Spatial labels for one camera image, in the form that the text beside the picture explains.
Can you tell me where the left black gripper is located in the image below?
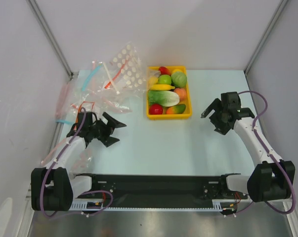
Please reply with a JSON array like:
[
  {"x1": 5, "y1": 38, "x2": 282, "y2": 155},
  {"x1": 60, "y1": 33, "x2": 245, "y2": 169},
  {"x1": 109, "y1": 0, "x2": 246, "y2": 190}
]
[{"x1": 88, "y1": 113, "x2": 126, "y2": 147}]

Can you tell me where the red pomegranate toy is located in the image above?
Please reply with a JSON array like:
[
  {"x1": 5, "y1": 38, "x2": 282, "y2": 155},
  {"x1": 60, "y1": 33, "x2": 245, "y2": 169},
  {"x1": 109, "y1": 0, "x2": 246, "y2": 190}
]
[{"x1": 149, "y1": 104, "x2": 163, "y2": 115}]

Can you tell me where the green lettuce toy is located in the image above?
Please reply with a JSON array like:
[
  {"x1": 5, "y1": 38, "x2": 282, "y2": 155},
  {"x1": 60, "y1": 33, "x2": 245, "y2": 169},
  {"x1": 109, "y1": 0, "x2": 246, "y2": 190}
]
[{"x1": 147, "y1": 90, "x2": 180, "y2": 107}]

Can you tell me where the white dotted zip bag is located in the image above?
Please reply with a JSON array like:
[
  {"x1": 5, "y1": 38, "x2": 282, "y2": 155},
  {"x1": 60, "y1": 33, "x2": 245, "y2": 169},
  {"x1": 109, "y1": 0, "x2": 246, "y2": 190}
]
[{"x1": 96, "y1": 41, "x2": 146, "y2": 97}]

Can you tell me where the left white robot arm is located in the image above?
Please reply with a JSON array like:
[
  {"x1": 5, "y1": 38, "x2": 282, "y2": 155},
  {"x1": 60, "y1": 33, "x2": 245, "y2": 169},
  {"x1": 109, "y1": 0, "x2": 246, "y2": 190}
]
[{"x1": 31, "y1": 109, "x2": 126, "y2": 212}]

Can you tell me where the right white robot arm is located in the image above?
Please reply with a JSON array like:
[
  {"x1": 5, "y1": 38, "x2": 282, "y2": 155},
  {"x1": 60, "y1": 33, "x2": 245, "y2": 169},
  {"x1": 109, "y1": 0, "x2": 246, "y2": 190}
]
[{"x1": 201, "y1": 92, "x2": 296, "y2": 202}]

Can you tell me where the orange zipper clear bag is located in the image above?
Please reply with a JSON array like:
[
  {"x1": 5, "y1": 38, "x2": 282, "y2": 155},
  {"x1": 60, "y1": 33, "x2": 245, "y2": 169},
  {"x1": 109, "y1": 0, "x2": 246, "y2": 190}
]
[{"x1": 68, "y1": 94, "x2": 132, "y2": 122}]

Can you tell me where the pink dotted bag front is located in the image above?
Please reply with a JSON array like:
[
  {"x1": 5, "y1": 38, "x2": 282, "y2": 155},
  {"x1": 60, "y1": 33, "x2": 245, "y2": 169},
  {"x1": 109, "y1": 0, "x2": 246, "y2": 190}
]
[{"x1": 70, "y1": 149, "x2": 94, "y2": 174}]

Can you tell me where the blue zipper clear bag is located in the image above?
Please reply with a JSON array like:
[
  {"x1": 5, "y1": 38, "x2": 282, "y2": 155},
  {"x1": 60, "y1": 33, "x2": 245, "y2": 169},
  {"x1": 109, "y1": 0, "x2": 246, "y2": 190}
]
[{"x1": 74, "y1": 60, "x2": 106, "y2": 101}]

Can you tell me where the yellow plastic tray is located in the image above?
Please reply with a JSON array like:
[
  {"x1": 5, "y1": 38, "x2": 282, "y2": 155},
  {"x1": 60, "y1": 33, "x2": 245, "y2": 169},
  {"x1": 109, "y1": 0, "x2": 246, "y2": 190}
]
[{"x1": 146, "y1": 66, "x2": 192, "y2": 120}]

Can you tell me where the mango toy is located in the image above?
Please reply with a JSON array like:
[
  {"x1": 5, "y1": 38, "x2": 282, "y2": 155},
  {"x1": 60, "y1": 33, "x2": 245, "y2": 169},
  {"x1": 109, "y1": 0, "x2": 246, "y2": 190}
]
[{"x1": 166, "y1": 104, "x2": 186, "y2": 115}]

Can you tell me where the peach toy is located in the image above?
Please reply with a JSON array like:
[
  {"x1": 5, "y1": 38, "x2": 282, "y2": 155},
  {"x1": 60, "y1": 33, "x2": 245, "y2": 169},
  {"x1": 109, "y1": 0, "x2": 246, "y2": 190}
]
[{"x1": 174, "y1": 88, "x2": 187, "y2": 101}]

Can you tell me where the green cabbage toy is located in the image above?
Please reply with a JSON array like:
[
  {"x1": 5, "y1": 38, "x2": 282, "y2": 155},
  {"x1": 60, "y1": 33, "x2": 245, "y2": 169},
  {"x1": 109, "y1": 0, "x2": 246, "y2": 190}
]
[{"x1": 171, "y1": 72, "x2": 187, "y2": 88}]

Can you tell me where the yellow banana toy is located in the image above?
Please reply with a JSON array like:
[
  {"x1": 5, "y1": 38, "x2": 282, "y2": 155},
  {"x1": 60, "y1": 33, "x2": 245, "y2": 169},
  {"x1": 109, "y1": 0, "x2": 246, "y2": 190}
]
[{"x1": 150, "y1": 84, "x2": 175, "y2": 91}]

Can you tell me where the green lime toy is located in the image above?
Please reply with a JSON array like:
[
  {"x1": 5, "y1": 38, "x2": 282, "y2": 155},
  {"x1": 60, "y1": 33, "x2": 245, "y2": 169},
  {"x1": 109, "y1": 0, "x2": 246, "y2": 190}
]
[{"x1": 158, "y1": 75, "x2": 172, "y2": 85}]

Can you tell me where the red strawberry toy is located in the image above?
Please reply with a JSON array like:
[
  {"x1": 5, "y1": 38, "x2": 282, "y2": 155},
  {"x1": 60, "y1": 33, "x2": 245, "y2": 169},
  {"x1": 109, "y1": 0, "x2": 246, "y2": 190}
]
[{"x1": 158, "y1": 66, "x2": 171, "y2": 76}]

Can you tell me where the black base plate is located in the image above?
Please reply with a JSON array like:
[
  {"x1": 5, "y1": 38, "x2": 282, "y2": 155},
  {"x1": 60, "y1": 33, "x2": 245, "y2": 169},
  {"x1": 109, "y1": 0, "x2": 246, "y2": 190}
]
[{"x1": 80, "y1": 174, "x2": 248, "y2": 207}]

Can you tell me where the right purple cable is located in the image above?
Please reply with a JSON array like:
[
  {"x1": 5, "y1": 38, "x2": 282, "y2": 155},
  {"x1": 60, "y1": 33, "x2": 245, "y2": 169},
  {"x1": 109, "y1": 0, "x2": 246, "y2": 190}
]
[{"x1": 222, "y1": 90, "x2": 296, "y2": 218}]

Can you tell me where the purple cable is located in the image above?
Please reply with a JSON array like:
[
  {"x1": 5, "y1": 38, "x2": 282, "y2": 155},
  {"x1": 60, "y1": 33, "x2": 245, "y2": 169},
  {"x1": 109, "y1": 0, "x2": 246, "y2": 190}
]
[
  {"x1": 222, "y1": 90, "x2": 296, "y2": 218},
  {"x1": 40, "y1": 106, "x2": 114, "y2": 219}
]

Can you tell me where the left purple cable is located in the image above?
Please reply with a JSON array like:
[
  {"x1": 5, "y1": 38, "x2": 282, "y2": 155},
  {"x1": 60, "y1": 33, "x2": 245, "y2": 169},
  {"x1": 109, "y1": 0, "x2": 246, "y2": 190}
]
[{"x1": 40, "y1": 106, "x2": 114, "y2": 219}]

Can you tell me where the white cable duct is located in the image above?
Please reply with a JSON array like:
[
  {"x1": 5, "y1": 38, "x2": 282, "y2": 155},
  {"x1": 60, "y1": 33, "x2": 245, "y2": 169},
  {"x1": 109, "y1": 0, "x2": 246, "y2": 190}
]
[{"x1": 69, "y1": 200, "x2": 237, "y2": 213}]

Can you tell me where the right aluminium frame post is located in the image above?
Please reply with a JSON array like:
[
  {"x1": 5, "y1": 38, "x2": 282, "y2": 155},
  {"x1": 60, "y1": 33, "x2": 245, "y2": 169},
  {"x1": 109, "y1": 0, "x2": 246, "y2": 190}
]
[{"x1": 244, "y1": 0, "x2": 290, "y2": 76}]

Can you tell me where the aluminium frame post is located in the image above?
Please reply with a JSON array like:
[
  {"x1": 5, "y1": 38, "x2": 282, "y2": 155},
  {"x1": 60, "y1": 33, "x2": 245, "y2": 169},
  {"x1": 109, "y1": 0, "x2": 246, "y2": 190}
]
[
  {"x1": 244, "y1": 0, "x2": 290, "y2": 76},
  {"x1": 26, "y1": 0, "x2": 73, "y2": 79}
]

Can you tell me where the left aluminium frame post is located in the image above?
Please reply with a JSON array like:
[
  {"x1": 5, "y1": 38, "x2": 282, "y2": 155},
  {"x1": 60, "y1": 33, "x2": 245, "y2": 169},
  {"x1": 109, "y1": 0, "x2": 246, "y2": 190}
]
[{"x1": 26, "y1": 0, "x2": 73, "y2": 79}]

